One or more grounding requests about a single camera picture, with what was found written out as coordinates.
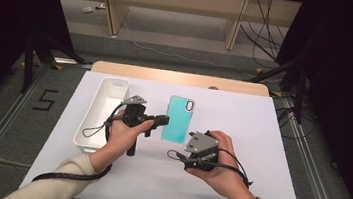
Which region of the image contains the dark curtain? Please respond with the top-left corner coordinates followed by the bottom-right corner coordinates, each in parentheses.
top-left (0, 0), bottom-right (80, 135)
top-left (259, 0), bottom-right (353, 199)

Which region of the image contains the white floor cable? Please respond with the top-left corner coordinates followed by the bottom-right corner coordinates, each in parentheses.
top-left (113, 9), bottom-right (289, 84)

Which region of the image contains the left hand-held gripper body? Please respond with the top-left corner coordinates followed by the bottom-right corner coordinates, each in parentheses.
top-left (115, 92), bottom-right (163, 160)

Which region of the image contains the person's right hand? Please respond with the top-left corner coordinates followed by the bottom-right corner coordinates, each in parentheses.
top-left (182, 126), bottom-right (266, 199)

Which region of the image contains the iridescent phone case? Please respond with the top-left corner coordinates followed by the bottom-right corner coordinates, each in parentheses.
top-left (160, 93), bottom-right (197, 146)

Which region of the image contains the black metal stand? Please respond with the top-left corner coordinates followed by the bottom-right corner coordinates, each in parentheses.
top-left (18, 28), bottom-right (97, 102)
top-left (237, 50), bottom-right (312, 126)

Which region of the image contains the person's left hand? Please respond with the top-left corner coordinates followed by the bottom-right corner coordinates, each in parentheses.
top-left (87, 104), bottom-right (157, 180)

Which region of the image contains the thin black floor cable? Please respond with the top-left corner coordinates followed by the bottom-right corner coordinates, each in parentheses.
top-left (274, 100), bottom-right (319, 143)

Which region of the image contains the white plastic bin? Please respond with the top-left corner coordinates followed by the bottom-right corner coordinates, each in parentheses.
top-left (71, 72), bottom-right (131, 158)

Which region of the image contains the bundle of black cables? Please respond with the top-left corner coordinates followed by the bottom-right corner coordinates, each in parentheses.
top-left (236, 0), bottom-right (294, 64)

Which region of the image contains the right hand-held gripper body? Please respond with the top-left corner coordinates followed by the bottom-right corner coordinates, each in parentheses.
top-left (182, 129), bottom-right (223, 175)

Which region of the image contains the white board mat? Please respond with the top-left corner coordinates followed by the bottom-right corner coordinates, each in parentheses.
top-left (17, 64), bottom-right (321, 199)

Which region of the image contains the right hand-held gripper cable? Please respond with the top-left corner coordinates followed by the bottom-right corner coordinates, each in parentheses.
top-left (164, 125), bottom-right (259, 190)

